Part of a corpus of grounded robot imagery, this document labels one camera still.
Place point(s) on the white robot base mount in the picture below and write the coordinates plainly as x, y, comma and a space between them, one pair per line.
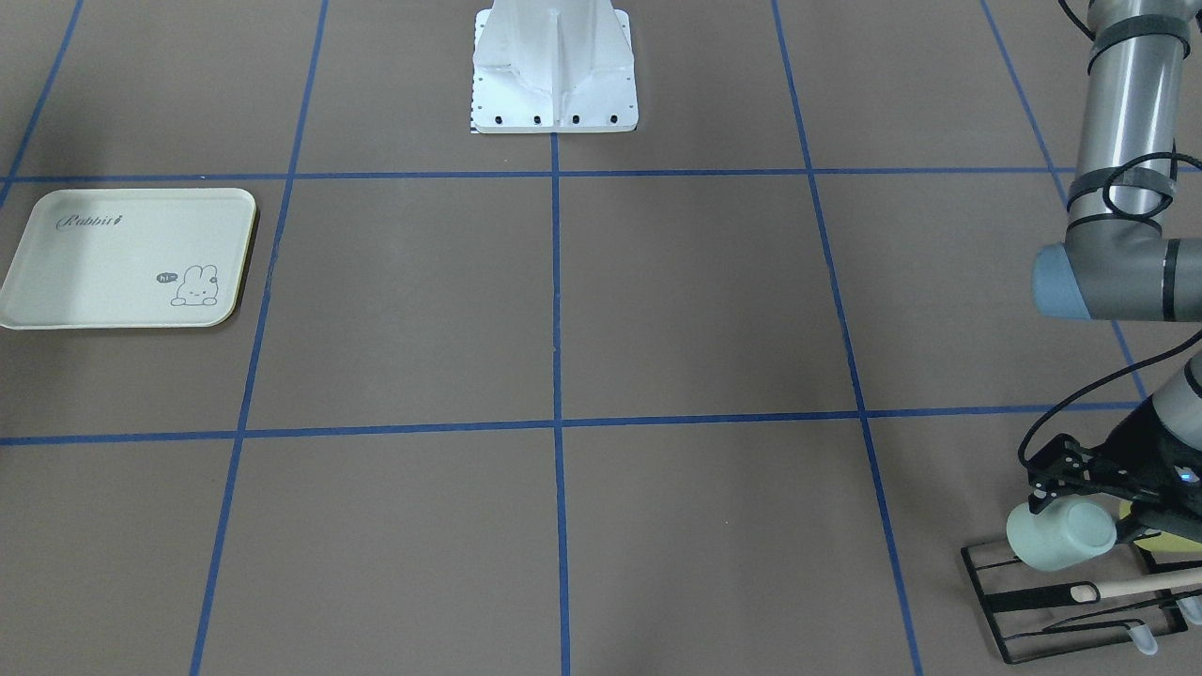
542, 67

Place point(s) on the pale green plastic cup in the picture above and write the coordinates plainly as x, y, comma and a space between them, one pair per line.
1069, 532

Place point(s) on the yellow plastic cup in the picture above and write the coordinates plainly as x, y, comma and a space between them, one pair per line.
1164, 537

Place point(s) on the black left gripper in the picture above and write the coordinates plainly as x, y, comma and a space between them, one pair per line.
1133, 453

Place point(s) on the black wire cup rack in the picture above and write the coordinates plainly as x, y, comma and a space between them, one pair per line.
1030, 617

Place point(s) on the wooden rack handle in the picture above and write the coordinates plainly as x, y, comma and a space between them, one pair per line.
1095, 591

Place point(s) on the white rabbit print tray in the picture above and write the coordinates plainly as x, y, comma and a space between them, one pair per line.
130, 259

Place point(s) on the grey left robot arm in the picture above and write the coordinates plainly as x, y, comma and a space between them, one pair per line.
1116, 263

